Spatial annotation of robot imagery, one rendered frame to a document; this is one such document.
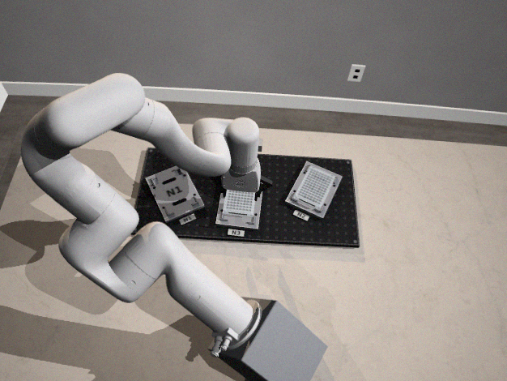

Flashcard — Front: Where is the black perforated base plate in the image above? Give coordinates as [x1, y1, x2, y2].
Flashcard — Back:
[131, 148, 360, 248]

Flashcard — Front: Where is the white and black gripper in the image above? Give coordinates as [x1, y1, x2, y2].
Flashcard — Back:
[210, 159, 273, 201]

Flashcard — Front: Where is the small white label with black lettering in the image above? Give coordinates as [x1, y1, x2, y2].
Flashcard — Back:
[179, 213, 197, 225]
[292, 209, 311, 222]
[227, 228, 245, 238]

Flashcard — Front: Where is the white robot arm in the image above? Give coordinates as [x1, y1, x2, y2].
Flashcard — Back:
[21, 73, 263, 357]

